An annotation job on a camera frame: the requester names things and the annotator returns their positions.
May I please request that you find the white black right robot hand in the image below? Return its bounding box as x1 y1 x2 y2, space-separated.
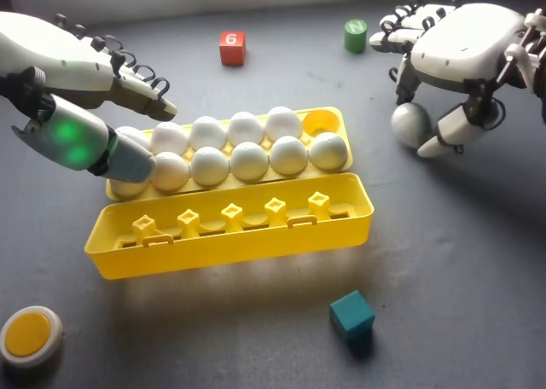
368 0 528 158

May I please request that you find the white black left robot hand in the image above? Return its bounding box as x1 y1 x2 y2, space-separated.
0 11 178 184

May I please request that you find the white toy egg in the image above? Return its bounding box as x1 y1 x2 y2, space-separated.
149 151 191 191
308 131 349 171
151 121 190 155
264 106 304 143
391 102 433 149
109 176 151 197
189 146 230 188
189 115 228 151
269 136 310 177
227 111 265 147
114 125 153 154
229 141 270 183

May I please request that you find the yellow egg carton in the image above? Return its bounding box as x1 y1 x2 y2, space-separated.
84 105 375 281

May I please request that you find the green cylinder with letter N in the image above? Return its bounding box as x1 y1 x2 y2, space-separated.
343 19 369 55

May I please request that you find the red cube with number six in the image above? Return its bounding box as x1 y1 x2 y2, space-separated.
218 31 247 67

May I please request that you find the grey table cloth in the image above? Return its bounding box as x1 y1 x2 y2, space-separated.
0 0 546 389

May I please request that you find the yellow button on white base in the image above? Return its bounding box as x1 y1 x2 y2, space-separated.
0 305 65 368

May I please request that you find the teal cube block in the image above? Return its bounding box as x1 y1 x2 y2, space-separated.
328 289 376 352

